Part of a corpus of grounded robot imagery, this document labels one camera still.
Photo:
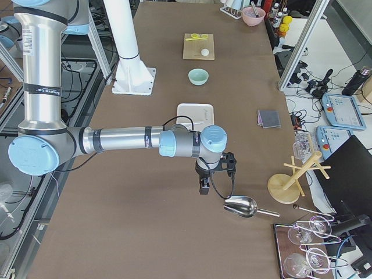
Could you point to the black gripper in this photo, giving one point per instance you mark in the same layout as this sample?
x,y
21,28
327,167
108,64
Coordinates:
x,y
203,175

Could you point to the white steamed bun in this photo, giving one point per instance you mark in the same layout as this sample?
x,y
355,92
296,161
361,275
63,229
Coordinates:
x,y
204,52

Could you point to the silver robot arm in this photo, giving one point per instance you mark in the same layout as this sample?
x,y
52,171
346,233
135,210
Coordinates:
x,y
45,142

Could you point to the light green bowl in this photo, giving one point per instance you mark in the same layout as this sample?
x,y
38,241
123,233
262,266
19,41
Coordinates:
x,y
198,76

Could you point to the pink bowl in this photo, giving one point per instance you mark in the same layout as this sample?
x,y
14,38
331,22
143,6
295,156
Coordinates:
x,y
249,16

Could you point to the metal tube in bowl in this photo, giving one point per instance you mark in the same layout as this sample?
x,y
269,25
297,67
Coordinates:
x,y
254,9

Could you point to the metal scoop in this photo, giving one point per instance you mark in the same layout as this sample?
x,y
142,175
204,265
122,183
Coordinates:
x,y
245,206

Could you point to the cream rabbit tray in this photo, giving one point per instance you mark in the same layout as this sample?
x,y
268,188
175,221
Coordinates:
x,y
197,112

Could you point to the wooden mug tree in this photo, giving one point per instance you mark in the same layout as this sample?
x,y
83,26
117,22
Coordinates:
x,y
287,189

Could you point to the grey folded cloth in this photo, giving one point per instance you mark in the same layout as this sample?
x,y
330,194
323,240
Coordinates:
x,y
268,119

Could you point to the wine glass rack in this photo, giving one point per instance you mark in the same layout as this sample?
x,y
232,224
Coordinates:
x,y
301,247

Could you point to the near teach pendant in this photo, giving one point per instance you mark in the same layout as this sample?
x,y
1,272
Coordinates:
x,y
330,138

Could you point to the teach pendant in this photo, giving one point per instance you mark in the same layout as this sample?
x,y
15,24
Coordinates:
x,y
342,111
330,138

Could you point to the wooden cutting board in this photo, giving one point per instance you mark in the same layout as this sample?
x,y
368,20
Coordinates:
x,y
192,49

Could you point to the yellow plastic knife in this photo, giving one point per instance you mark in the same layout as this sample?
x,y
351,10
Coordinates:
x,y
191,39

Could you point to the far teach pendant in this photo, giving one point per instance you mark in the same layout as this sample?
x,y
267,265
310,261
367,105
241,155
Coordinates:
x,y
342,111

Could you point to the black water bottle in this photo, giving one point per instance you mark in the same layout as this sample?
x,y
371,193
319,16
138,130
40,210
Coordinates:
x,y
357,80

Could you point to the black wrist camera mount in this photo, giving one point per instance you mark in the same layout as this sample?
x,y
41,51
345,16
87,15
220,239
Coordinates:
x,y
228,164

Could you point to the aluminium frame post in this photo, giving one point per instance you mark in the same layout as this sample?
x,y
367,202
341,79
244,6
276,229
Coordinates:
x,y
314,17

